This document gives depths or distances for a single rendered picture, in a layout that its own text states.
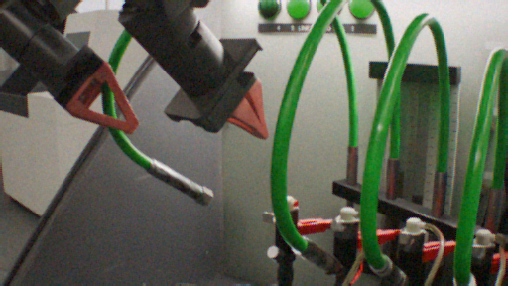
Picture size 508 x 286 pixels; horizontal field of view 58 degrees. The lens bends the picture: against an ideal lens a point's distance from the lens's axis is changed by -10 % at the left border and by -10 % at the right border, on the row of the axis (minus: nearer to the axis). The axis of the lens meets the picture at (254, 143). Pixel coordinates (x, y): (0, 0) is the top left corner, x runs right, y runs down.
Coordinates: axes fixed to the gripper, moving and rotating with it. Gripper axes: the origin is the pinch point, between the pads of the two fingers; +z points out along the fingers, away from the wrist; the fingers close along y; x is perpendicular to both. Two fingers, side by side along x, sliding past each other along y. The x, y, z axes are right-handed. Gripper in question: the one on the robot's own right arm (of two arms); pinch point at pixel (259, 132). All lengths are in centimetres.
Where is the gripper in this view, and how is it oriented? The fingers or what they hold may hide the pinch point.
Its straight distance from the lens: 54.6
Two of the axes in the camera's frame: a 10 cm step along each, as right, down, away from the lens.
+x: -6.6, -1.4, 7.4
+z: 5.4, 5.9, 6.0
